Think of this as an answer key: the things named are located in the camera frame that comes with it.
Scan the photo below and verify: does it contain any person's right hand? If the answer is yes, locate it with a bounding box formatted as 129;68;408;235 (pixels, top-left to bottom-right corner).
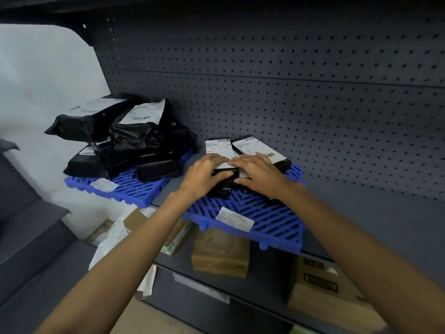
230;151;297;203

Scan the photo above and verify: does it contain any person's left hand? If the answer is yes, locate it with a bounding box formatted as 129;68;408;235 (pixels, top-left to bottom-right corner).
179;153;240;201

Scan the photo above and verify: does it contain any black box with white label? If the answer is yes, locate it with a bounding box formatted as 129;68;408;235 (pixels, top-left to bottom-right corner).
208;161;251;201
231;134;292;174
204;137;240;161

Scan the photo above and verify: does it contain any person's right forearm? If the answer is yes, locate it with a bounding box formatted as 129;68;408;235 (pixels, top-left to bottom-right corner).
277;182;445;334

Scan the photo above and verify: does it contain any person's left forearm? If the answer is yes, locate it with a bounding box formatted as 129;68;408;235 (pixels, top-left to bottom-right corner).
34;190;206;334

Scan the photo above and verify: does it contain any white paper pallet label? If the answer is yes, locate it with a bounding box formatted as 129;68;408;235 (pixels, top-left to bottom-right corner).
89;177;120;193
215;206;255;233

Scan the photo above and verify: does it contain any blue plastic grid pallet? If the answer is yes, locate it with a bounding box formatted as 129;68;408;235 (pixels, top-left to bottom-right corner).
181;163;307;255
64;148;194;209

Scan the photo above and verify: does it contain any small brown cardboard box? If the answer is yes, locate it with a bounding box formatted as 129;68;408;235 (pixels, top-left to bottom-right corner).
191;227;251;279

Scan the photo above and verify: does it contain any flat brown cardboard package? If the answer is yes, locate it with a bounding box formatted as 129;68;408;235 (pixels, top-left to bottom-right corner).
123;205;194;258

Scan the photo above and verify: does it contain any pile of black mailer bags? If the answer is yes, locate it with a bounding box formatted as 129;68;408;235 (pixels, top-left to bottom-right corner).
44;94;198;183

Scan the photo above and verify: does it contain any grey pegboard back panel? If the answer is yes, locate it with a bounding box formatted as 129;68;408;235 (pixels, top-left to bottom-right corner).
71;7;445;203

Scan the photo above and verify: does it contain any white paper envelope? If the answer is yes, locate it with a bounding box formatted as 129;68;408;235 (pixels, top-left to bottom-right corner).
88;218;132;271
135;263;158;300

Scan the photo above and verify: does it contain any brown cardboard box black print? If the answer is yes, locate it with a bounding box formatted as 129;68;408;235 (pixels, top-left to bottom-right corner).
286;253;389;334

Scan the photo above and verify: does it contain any grey metal shelf board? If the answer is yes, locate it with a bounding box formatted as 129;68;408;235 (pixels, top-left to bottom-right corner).
152;152;445;288

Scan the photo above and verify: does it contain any grey metal shelving unit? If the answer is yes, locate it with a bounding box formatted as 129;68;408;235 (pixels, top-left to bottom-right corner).
0;138;99;334

